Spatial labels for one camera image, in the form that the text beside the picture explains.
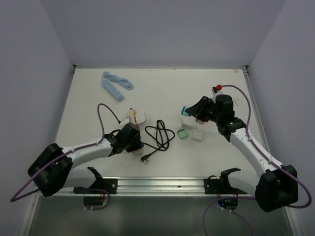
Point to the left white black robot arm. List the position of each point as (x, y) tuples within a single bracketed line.
[(55, 169)]

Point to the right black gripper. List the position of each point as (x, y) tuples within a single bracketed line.
[(197, 109)]

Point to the green plug adapter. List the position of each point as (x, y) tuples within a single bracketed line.
[(182, 133)]

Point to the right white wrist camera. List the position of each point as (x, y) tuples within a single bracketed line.
[(215, 91)]

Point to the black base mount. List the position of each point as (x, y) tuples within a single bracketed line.
[(220, 185), (95, 183)]

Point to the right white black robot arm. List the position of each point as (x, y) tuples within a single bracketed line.
[(274, 186)]

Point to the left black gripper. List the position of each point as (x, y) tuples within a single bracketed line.
[(137, 144)]

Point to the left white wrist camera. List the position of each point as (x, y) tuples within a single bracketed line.
[(125, 121)]

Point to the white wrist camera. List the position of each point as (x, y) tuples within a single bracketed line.
[(125, 121), (215, 91)]

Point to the cyan plug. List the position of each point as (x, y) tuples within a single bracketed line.
[(184, 111)]

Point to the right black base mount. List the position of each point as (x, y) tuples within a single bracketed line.
[(220, 185)]

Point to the white square plug adapter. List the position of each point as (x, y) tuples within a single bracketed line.
[(197, 135)]

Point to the pink plug adapter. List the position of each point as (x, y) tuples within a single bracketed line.
[(200, 122)]

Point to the aluminium mounting rail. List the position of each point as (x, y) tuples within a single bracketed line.
[(169, 186)]

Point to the beige red power strip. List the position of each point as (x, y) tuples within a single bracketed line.
[(132, 115)]

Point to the right aluminium side rail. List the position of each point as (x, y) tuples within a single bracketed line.
[(256, 126)]

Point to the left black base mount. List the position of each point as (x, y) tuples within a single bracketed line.
[(95, 183)]

